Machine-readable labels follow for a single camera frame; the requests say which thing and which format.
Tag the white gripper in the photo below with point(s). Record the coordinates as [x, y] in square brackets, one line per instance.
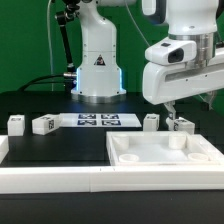
[164, 84]

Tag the white square tabletop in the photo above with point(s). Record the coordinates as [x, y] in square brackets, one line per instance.
[138, 148]

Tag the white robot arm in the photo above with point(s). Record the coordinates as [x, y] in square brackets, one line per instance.
[187, 62]

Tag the white sheet with tags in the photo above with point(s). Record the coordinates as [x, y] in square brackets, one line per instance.
[99, 120]

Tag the white obstacle fence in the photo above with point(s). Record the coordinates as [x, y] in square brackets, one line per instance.
[110, 178]

